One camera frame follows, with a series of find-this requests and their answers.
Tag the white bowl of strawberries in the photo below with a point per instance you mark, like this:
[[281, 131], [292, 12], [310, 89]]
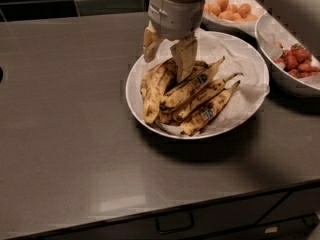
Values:
[[269, 32]]

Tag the spotted banana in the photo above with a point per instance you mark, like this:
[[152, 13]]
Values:
[[208, 92], [154, 85]]

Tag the front banana with blue sticker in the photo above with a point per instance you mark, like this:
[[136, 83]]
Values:
[[208, 111]]

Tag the black drawer handle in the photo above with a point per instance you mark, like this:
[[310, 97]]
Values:
[[174, 222]]

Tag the pile of red strawberries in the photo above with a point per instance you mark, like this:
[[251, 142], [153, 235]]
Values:
[[297, 62]]

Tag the pile of orange apricots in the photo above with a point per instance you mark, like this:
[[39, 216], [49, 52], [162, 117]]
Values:
[[225, 10]]

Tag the banana with blue sticker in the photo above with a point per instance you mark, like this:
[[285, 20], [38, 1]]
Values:
[[175, 98], [208, 111]]

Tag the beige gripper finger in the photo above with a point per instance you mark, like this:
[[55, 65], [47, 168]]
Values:
[[184, 53], [151, 42]]

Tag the white bowl of apricots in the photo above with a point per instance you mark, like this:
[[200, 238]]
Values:
[[216, 24]]

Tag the dark drawer front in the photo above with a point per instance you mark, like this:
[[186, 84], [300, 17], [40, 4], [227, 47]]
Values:
[[212, 218]]

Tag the white paper liner in banana bowl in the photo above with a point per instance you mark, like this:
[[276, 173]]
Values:
[[254, 80]]

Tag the large white banana bowl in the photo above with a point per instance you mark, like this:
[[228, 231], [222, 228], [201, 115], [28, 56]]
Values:
[[133, 96]]

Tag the grey rounded gripper body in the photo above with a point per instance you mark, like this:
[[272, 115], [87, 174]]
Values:
[[175, 17]]

